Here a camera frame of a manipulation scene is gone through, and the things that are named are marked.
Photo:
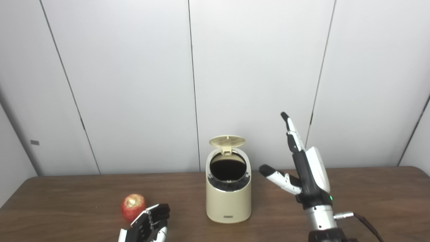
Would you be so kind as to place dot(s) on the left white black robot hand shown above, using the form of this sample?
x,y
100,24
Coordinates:
x,y
142,227

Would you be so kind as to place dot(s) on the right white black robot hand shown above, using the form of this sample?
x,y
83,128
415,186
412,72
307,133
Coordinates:
x,y
312,178

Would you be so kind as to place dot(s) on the red apple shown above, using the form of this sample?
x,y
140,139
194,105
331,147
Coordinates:
x,y
132,205

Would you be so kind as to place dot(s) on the cream-colored lidded bin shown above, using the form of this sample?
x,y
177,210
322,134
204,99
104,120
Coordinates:
x,y
228,203

